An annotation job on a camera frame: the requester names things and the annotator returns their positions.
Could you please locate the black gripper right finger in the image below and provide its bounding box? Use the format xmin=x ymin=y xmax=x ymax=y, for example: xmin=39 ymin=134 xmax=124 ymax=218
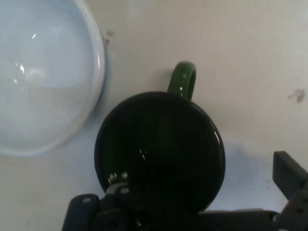
xmin=273 ymin=151 xmax=308 ymax=231

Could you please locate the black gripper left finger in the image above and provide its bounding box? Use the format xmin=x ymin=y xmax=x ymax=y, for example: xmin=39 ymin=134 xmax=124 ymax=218
xmin=61 ymin=182 xmax=136 ymax=231

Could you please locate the white bowl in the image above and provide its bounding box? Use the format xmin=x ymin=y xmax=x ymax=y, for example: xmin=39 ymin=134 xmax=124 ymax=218
xmin=0 ymin=0 xmax=108 ymax=156

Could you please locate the dark green ceramic mug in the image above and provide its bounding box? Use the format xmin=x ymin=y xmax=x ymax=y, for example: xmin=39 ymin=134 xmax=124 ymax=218
xmin=94 ymin=61 xmax=226 ymax=218

